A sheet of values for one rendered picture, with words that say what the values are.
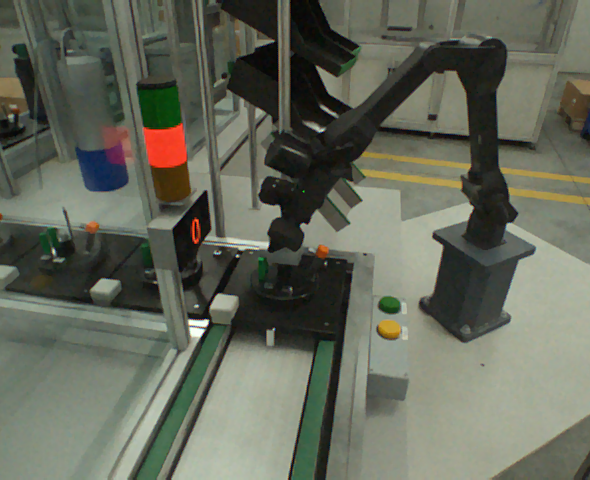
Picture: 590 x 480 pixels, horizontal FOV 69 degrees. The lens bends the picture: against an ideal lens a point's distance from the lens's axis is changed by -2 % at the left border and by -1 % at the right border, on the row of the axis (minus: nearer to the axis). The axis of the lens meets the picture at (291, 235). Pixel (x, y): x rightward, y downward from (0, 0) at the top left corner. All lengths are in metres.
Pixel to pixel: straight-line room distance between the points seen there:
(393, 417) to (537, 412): 0.26
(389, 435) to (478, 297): 0.33
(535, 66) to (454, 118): 0.83
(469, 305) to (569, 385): 0.23
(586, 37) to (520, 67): 4.77
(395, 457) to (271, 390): 0.23
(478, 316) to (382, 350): 0.27
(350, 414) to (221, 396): 0.22
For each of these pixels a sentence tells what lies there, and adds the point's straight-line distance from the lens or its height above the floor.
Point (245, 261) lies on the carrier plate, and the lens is 0.98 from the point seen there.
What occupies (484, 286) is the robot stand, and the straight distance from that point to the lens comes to 0.94.
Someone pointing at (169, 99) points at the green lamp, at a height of 1.40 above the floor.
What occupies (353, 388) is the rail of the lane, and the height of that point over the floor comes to 0.95.
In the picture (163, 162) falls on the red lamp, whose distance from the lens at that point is 0.59.
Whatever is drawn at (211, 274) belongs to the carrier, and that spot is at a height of 0.97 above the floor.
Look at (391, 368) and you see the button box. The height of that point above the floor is 0.96.
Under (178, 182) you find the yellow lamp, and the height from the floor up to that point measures 1.29.
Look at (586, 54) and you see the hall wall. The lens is 9.60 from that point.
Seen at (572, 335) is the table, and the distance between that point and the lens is 1.13.
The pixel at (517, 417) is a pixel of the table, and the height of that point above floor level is 0.86.
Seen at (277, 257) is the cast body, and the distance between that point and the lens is 0.84.
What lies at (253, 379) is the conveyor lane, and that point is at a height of 0.92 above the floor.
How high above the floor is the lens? 1.53
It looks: 32 degrees down
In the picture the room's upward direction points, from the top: straight up
